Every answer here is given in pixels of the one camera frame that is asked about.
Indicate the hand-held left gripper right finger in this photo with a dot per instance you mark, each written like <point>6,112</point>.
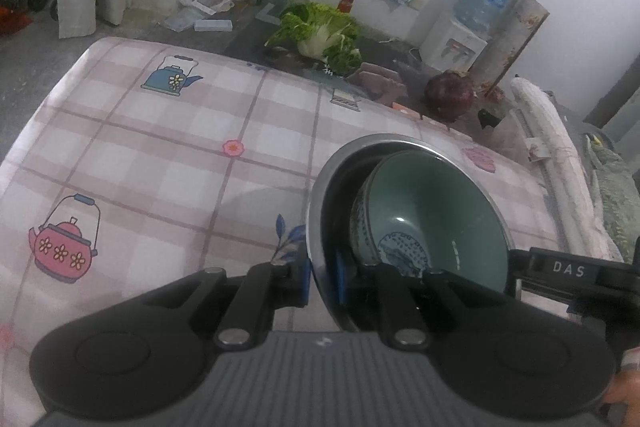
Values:
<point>342,277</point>

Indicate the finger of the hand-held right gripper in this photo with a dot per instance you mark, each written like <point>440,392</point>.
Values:
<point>555,269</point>

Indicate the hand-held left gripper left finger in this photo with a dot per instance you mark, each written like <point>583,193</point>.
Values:
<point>301,282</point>

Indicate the medium deep steel bowl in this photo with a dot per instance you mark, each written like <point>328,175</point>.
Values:
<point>325,207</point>

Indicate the green ceramic bowl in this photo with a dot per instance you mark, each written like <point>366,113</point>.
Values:
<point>440,207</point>

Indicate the person's right hand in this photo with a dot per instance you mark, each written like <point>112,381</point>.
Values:
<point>630,382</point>

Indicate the green floral pillow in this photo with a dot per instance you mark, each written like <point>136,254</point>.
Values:
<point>617,192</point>

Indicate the rolled pink white blanket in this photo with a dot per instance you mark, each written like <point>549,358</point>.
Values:
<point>555,147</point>

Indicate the pink cloth lump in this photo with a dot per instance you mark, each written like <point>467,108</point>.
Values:
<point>377,82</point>

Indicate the red onion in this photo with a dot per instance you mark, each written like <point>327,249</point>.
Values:
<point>449,97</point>

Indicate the dark low table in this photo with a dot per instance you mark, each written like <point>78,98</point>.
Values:
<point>395,54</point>

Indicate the patterned leaning board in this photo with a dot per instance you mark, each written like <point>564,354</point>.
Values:
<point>515,39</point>

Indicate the napa cabbage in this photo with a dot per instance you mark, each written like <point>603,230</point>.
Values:
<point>315,32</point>

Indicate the white water dispenser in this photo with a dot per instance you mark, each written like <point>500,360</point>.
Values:
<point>452,44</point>

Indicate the flat white box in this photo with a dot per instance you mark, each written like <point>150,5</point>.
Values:
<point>212,26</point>

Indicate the red-lidded jar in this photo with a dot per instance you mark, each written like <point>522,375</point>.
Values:
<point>347,4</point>

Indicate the blue plastic packet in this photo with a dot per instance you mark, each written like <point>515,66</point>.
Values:
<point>181,21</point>

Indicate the red bag on floor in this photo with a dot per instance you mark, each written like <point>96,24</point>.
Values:
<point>12,18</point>

